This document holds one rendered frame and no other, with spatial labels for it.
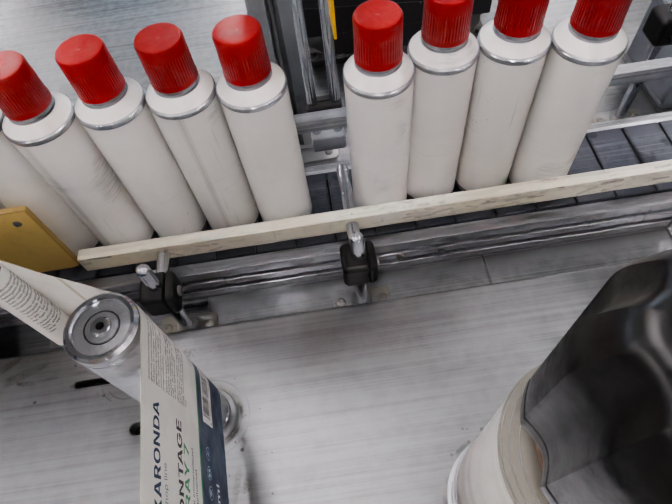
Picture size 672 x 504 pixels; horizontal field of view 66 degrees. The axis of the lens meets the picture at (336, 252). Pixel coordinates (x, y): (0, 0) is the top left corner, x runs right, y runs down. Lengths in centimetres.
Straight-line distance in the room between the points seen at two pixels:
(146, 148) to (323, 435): 26
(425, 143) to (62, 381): 37
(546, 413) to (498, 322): 28
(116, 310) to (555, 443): 20
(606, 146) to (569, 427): 45
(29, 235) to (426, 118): 34
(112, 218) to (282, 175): 15
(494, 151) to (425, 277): 14
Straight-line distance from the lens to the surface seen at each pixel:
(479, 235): 51
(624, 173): 53
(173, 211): 48
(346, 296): 51
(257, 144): 40
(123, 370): 28
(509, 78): 42
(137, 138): 42
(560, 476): 18
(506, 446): 24
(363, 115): 39
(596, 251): 58
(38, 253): 52
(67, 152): 43
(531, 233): 54
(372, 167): 43
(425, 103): 42
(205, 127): 40
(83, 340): 28
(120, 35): 88
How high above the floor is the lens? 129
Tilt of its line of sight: 59 degrees down
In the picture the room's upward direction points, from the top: 9 degrees counter-clockwise
